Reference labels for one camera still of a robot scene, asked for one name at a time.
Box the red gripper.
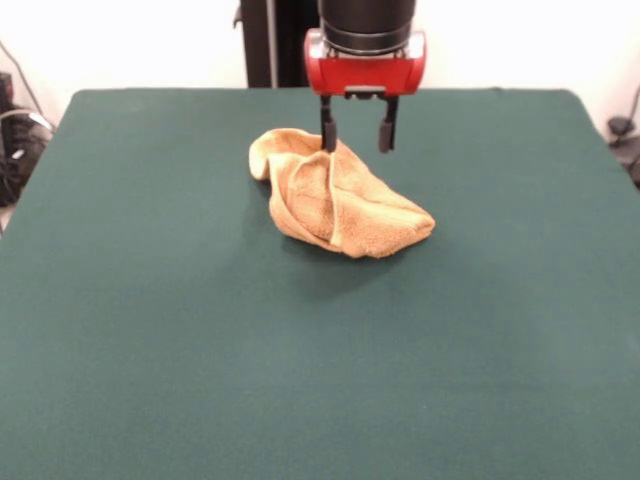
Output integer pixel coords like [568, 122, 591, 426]
[303, 28, 429, 154]

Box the tan terry towel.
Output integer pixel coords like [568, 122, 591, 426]
[248, 127, 437, 260]

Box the dark green table cloth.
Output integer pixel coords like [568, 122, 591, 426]
[0, 87, 640, 480]

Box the black cable bundle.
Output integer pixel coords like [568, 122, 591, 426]
[612, 135, 640, 189]

